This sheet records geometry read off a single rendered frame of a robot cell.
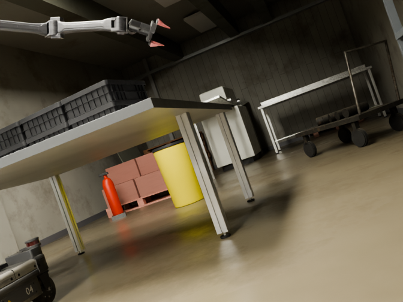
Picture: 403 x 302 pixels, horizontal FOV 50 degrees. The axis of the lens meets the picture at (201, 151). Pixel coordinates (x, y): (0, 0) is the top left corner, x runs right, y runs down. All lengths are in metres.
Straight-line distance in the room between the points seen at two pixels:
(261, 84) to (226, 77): 0.75
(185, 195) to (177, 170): 0.25
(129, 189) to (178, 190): 1.97
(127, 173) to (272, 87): 3.90
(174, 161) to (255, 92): 5.12
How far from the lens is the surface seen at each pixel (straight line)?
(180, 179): 4.26
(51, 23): 2.53
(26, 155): 1.89
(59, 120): 2.35
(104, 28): 2.38
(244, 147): 7.19
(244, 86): 9.17
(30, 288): 2.18
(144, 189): 6.08
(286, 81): 9.09
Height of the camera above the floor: 0.45
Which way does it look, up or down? level
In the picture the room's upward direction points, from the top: 20 degrees counter-clockwise
